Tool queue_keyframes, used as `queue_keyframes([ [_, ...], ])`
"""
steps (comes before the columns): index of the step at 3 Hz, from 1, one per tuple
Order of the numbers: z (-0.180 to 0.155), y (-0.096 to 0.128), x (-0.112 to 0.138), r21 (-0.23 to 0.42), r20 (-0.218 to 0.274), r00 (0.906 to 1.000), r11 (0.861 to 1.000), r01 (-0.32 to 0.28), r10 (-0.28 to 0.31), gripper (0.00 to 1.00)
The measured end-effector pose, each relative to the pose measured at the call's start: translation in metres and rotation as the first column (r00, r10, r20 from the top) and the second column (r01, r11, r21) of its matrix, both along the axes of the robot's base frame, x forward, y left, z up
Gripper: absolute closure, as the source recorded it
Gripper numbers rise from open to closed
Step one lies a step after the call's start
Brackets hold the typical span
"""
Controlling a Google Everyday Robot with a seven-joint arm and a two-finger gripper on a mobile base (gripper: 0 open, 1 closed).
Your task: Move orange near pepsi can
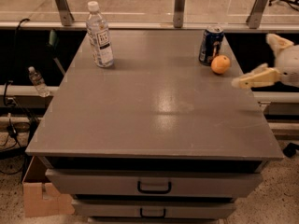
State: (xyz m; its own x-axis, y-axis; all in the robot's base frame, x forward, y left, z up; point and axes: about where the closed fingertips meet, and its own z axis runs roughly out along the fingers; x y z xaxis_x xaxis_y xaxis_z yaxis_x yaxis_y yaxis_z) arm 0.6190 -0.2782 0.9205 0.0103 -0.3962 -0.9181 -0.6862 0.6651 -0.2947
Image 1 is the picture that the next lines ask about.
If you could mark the green handled tool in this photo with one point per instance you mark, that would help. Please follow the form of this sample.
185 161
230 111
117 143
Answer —
52 46

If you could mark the middle metal bracket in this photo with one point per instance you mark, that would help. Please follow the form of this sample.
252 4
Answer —
178 17

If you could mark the drawer with black handle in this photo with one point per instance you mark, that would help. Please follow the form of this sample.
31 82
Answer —
172 184
152 209

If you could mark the clear water bottle on table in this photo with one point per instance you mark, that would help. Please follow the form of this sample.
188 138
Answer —
98 33

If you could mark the top drawer with black handle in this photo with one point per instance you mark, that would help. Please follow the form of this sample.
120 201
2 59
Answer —
172 184

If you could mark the right metal bracket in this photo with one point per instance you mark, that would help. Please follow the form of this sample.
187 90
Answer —
254 19

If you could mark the black chair base wheel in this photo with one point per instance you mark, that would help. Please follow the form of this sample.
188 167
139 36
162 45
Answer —
290 150

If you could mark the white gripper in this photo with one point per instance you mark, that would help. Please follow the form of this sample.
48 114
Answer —
290 65

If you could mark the grey drawer cabinet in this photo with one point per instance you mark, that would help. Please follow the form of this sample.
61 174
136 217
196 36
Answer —
156 110

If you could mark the left metal bracket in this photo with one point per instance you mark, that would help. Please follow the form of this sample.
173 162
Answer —
65 14

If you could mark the metal bracket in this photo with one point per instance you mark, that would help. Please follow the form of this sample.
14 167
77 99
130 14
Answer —
178 17
65 14
254 19

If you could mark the cardboard box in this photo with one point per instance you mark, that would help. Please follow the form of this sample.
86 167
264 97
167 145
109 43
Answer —
40 197

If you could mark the small water bottle on ledge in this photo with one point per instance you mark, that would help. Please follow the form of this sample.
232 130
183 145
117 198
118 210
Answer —
38 82

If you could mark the orange fruit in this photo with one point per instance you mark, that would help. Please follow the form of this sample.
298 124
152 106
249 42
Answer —
220 64

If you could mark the blue pepsi can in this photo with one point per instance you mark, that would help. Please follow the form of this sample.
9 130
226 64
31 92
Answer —
211 44

